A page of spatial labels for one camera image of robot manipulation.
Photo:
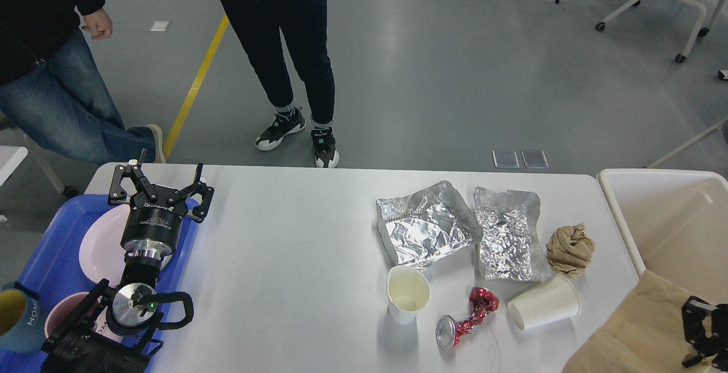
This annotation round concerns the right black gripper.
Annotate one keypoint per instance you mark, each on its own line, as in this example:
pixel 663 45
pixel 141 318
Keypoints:
pixel 694 312

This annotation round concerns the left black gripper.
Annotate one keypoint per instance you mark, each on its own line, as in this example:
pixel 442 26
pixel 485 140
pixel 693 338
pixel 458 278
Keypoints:
pixel 153 225

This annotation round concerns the pink plate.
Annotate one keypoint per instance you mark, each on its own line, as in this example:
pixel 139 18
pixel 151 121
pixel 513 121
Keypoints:
pixel 101 252

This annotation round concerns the pink mug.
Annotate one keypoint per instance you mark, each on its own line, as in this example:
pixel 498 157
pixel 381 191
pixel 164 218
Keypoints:
pixel 63 309

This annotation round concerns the dark teal mug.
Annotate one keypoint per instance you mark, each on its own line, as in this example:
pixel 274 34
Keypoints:
pixel 22 319

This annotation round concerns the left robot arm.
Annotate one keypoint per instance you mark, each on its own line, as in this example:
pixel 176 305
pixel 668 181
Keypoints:
pixel 112 329

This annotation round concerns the beige plastic bin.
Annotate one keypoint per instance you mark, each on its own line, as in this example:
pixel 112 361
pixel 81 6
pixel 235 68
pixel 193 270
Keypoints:
pixel 674 224

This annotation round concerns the blue plastic tray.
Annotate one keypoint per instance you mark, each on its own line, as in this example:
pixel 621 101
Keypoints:
pixel 54 270

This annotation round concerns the lying white paper cup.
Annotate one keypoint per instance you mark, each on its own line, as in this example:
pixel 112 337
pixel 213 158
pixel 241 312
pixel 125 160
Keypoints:
pixel 548 302

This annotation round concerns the crumpled brown paper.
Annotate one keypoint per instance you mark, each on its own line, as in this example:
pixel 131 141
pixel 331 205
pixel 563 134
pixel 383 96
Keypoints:
pixel 570 251

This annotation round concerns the person in blue jeans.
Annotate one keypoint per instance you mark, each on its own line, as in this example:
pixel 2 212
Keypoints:
pixel 52 89

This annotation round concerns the white side table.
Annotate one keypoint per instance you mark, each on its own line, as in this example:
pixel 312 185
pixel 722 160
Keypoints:
pixel 11 158

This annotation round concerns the narrow crumpled foil sheet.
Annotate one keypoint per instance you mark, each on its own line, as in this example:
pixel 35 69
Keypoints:
pixel 509 247

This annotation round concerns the person in dark jeans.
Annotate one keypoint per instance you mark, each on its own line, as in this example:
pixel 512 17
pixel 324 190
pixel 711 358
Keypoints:
pixel 265 28

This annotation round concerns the right floor plate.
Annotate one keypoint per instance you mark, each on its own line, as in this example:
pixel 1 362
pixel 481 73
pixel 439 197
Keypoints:
pixel 535 159

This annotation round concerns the floor plate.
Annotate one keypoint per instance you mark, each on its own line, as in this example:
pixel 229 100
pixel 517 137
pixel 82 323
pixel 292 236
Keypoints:
pixel 535 159
pixel 506 159

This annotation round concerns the crushed red can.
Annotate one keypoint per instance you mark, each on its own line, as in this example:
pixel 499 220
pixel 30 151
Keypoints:
pixel 449 331

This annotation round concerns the left floor plate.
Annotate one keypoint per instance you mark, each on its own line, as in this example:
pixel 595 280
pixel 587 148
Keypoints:
pixel 506 159

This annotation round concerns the large crumpled foil sheet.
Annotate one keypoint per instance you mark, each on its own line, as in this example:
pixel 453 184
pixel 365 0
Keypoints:
pixel 418 229

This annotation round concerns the upright white paper cup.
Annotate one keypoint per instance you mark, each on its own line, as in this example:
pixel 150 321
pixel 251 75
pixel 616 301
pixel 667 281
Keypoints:
pixel 408 292

